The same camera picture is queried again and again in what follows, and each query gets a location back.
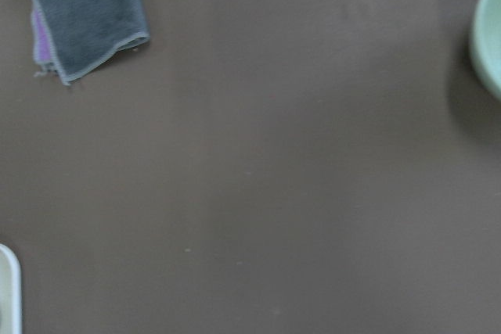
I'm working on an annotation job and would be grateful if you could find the cream rabbit tray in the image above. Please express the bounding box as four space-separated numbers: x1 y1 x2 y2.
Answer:
1 244 23 334

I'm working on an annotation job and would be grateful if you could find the grey folded cloth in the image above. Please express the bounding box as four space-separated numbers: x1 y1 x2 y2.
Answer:
31 0 150 85

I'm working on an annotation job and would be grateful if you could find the green bowl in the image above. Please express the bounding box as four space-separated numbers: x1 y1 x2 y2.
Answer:
469 0 500 100

